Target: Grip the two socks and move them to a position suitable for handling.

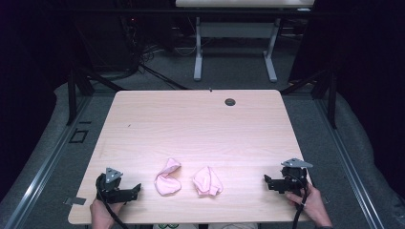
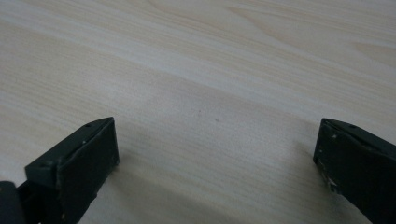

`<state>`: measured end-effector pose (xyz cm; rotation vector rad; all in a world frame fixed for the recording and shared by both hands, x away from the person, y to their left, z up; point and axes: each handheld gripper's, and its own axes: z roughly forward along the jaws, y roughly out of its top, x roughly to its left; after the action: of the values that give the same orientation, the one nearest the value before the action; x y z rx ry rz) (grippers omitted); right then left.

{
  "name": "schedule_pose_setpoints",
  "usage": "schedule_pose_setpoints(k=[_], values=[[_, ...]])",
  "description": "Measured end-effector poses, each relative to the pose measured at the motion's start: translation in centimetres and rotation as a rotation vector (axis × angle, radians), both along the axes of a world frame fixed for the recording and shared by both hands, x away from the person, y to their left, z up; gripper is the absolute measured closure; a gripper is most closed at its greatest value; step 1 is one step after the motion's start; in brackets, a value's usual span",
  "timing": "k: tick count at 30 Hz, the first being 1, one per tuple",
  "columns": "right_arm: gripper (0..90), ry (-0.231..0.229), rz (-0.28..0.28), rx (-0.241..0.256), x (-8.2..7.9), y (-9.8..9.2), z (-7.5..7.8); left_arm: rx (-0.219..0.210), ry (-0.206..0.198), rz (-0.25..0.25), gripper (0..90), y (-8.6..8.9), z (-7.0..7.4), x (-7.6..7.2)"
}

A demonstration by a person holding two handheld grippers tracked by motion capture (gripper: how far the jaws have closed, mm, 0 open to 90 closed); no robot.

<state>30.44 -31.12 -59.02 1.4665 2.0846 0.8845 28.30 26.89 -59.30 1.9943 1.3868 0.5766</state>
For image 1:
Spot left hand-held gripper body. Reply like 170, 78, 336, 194
95, 167, 139, 204

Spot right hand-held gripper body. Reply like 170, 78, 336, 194
274, 157, 314, 196

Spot pink cloth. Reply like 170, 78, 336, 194
192, 165, 224, 197
154, 157, 182, 197

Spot person's left hand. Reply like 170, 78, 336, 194
90, 198, 126, 229

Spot person's right hand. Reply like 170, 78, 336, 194
285, 182, 333, 228

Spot black metal stand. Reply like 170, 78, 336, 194
280, 68, 338, 130
66, 61, 128, 126

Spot white table with grey legs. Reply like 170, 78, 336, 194
175, 0, 316, 83

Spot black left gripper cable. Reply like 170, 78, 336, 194
96, 174, 129, 229

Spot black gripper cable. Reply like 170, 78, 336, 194
288, 171, 309, 229
96, 174, 129, 229

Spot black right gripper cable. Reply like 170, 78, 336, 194
288, 171, 309, 229

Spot grey metal table bracket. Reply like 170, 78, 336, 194
62, 197, 87, 206

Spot aluminium floor rail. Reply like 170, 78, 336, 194
313, 96, 386, 229
3, 94, 94, 229

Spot bundle of floor cables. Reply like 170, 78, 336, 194
104, 15, 199, 92

